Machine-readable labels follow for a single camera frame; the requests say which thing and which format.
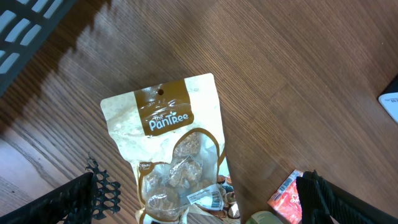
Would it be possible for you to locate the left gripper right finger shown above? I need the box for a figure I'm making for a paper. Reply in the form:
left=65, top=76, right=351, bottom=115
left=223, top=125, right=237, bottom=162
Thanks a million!
left=296, top=171, right=397, bottom=224

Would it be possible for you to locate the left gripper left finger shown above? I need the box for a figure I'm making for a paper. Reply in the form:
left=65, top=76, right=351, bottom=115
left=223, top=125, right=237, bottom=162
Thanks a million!
left=1, top=157, right=121, bottom=224

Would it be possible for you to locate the red Kleenex tissue pack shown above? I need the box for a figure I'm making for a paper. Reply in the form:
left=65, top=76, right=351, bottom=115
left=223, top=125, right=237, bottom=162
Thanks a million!
left=267, top=169, right=303, bottom=224

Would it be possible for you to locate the green drink bottle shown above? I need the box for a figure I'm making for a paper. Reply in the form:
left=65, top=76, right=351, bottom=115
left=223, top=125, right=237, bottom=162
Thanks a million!
left=245, top=211, right=283, bottom=224

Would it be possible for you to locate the brown cream snack pouch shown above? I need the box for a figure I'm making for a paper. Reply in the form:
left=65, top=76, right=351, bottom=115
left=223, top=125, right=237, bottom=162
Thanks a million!
left=100, top=73, right=240, bottom=223

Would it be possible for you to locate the white barcode scanner box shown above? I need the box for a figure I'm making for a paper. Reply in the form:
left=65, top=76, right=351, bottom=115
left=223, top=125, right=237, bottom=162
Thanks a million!
left=378, top=75, right=398, bottom=123

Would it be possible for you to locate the grey plastic mesh basket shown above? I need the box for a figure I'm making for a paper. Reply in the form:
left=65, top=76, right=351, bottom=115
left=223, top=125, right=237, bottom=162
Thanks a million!
left=1, top=0, right=76, bottom=94

